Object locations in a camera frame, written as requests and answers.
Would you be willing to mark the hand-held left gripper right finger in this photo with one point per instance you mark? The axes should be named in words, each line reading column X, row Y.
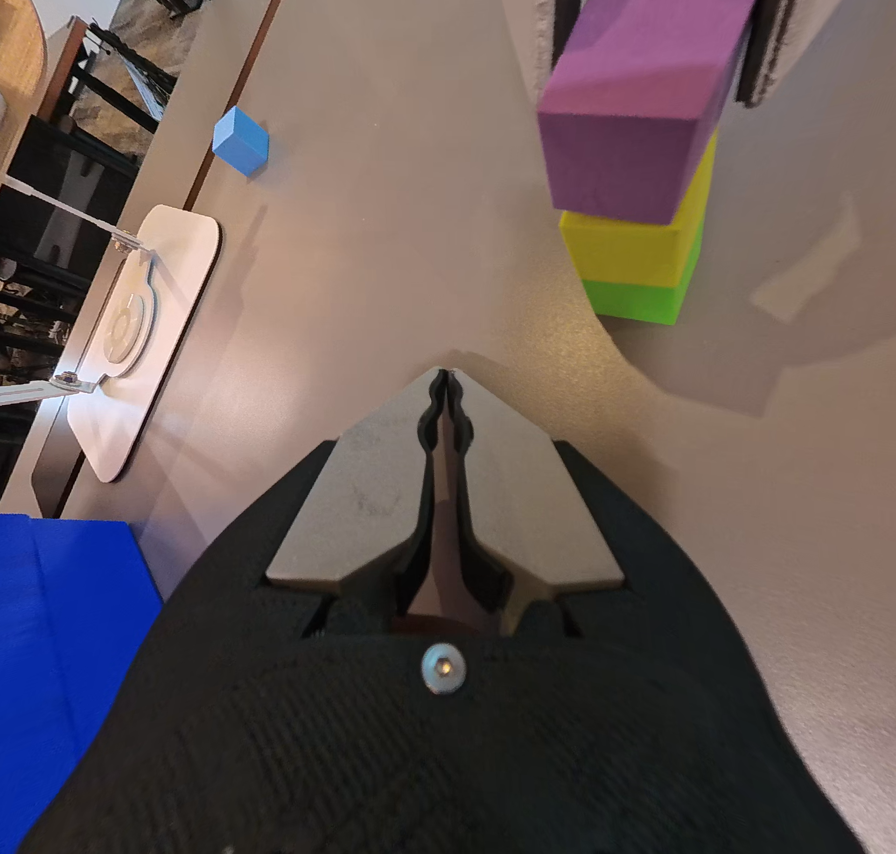
column 539, row 511

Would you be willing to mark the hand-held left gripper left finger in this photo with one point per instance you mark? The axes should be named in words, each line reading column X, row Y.
column 357, row 511

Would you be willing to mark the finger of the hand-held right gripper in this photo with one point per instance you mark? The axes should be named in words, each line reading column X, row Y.
column 763, row 28
column 547, row 0

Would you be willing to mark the purple foam cube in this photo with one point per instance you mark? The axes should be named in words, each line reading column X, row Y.
column 630, row 98

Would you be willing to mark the green foam cube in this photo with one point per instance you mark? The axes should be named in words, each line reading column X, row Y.
column 630, row 301

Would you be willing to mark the yellow foam cube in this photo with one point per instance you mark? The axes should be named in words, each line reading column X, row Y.
column 630, row 248

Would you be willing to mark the blue foam cube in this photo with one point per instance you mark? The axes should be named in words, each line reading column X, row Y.
column 241, row 143

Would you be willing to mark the white rounded mat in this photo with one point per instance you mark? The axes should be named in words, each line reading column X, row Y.
column 175, row 322

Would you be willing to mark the clear acrylic stand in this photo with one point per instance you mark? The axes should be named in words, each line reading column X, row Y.
column 119, row 322

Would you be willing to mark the blue cloth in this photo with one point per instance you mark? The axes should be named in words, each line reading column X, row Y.
column 63, row 658

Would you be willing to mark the brown table with black legs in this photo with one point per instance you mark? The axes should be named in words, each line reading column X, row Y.
column 59, row 70

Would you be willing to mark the round wooden table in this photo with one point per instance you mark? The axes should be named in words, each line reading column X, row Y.
column 17, row 35

